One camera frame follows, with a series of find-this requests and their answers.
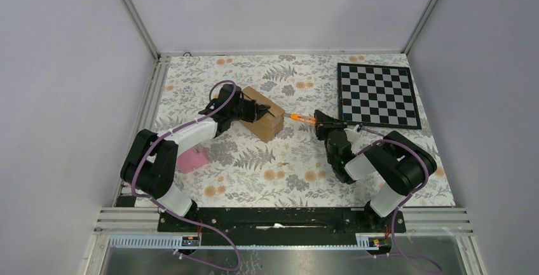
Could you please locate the brown cardboard express box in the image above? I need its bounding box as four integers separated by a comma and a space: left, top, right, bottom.
240, 86, 284, 143

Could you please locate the orange black utility knife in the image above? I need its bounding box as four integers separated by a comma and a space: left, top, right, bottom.
284, 112, 316, 125

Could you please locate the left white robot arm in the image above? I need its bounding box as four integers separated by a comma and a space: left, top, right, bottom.
119, 80, 271, 231

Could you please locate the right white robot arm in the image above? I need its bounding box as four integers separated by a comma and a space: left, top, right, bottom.
314, 110, 437, 232

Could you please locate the black white chessboard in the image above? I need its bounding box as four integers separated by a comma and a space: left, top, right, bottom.
336, 63, 422, 130

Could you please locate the pink plastic bag package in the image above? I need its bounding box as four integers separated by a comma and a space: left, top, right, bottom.
176, 145, 210, 174

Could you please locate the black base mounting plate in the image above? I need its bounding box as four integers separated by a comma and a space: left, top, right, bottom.
157, 207, 406, 243

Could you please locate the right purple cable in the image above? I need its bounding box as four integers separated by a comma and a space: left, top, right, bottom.
353, 126, 445, 275

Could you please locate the purple cable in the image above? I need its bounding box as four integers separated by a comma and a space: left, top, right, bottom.
353, 126, 445, 275
129, 80, 244, 272

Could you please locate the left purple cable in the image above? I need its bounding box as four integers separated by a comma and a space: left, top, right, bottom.
129, 80, 244, 272

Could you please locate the grey slotted cable duct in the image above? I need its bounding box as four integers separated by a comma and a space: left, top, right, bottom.
109, 234, 379, 250

